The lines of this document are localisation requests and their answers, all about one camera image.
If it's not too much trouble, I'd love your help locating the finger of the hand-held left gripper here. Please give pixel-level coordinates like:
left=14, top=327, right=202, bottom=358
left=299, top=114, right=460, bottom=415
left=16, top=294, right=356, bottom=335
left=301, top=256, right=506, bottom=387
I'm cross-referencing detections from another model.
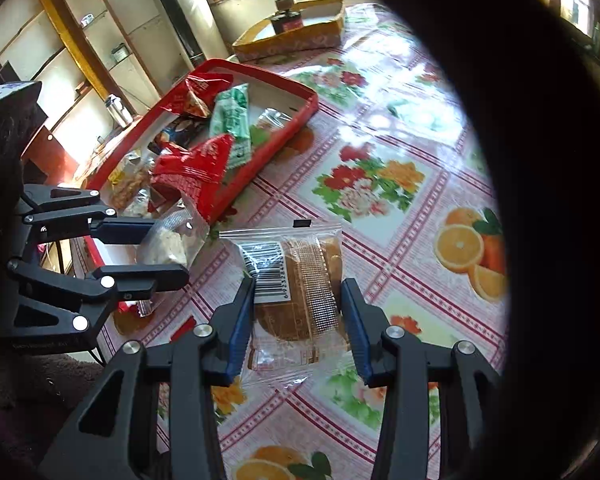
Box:
left=17, top=184, right=158, bottom=246
left=0, top=259, right=191, bottom=347

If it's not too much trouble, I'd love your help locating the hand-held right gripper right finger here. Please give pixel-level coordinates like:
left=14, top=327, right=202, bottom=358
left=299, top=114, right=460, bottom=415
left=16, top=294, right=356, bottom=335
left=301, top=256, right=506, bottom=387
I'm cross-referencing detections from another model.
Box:
left=340, top=277, right=507, bottom=480

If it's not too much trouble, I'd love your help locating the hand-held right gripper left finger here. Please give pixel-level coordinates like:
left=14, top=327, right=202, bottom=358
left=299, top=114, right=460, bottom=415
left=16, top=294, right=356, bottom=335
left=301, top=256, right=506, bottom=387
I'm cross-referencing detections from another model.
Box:
left=37, top=276, right=257, bottom=480

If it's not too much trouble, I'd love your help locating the clear white nougat packet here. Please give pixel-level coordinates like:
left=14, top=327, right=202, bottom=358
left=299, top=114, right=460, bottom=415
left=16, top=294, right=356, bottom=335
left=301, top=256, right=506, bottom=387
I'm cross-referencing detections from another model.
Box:
left=135, top=207, right=211, bottom=268

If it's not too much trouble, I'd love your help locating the yellow cracker packet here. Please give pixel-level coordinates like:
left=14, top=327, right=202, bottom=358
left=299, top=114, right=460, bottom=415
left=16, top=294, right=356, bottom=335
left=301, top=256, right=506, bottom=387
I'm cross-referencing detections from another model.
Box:
left=107, top=150, right=153, bottom=211

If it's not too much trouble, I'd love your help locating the clear waffle packet with barcode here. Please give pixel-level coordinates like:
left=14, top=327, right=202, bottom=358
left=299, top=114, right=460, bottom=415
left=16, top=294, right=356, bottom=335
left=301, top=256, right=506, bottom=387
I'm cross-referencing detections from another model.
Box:
left=219, top=222, right=353, bottom=378

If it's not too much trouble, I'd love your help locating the large red snack packet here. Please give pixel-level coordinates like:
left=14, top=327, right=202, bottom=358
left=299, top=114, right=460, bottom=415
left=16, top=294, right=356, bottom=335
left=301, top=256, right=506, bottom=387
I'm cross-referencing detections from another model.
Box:
left=150, top=133, right=236, bottom=211

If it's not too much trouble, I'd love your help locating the small red snack packet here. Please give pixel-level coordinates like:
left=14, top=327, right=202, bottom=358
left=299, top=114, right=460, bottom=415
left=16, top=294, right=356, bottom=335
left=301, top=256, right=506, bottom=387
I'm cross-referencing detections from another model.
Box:
left=167, top=72, right=233, bottom=121

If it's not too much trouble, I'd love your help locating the long green snack packet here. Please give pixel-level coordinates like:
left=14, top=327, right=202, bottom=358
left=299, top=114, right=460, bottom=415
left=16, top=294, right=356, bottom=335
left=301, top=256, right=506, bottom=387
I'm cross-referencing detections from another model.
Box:
left=208, top=83, right=253, bottom=166

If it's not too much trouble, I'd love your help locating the red tray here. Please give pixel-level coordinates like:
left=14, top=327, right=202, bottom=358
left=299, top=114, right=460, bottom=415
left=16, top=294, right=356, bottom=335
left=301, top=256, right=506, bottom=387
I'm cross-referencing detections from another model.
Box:
left=72, top=58, right=319, bottom=318

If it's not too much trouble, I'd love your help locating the small yellow cake packet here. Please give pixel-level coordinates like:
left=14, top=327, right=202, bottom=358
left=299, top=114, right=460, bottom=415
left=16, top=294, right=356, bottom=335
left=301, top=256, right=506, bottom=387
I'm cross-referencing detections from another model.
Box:
left=250, top=107, right=293, bottom=148

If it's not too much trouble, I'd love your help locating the brown wooden cabinet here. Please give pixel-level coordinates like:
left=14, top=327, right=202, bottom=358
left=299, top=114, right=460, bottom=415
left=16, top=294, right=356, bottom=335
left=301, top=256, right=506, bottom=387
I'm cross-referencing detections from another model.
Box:
left=22, top=125, right=106, bottom=187

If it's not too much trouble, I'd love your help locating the metal cup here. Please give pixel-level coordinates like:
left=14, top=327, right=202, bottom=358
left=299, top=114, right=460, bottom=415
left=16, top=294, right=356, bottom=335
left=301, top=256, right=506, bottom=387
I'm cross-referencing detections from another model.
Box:
left=105, top=94, right=133, bottom=128

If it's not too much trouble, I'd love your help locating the floral fruit print tablecloth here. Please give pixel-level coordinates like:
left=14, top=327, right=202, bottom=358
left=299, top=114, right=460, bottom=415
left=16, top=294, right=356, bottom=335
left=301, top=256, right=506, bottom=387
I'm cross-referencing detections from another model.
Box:
left=70, top=2, right=511, bottom=480

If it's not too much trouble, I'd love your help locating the yellow cardboard box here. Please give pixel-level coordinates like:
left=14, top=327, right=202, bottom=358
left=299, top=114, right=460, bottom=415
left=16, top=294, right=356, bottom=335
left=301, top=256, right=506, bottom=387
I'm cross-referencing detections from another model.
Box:
left=231, top=0, right=346, bottom=63

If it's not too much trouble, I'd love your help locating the dark jar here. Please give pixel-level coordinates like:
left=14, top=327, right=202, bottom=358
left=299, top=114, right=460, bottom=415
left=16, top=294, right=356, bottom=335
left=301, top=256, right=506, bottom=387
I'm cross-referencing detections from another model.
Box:
left=271, top=0, right=303, bottom=35

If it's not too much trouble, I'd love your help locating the wall shelf unit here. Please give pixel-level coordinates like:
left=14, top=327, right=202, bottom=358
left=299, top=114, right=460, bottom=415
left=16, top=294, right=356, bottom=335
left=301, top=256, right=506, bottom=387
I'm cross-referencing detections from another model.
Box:
left=0, top=0, right=221, bottom=186

